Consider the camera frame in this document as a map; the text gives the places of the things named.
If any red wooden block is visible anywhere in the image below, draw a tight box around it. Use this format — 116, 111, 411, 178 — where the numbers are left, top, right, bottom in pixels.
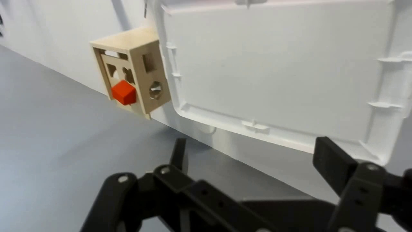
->
111, 78, 139, 105

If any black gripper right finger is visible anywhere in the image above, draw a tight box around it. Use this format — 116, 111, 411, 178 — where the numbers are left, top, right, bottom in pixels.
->
312, 135, 412, 232

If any wooden shape sorter box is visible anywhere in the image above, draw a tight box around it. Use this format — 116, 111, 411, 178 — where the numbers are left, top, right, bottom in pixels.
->
91, 26, 173, 121

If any white plastic lid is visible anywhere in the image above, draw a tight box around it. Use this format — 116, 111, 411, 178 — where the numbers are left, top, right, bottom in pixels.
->
152, 0, 412, 166

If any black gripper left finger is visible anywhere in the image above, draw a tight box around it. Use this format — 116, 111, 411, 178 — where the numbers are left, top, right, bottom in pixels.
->
80, 136, 281, 232

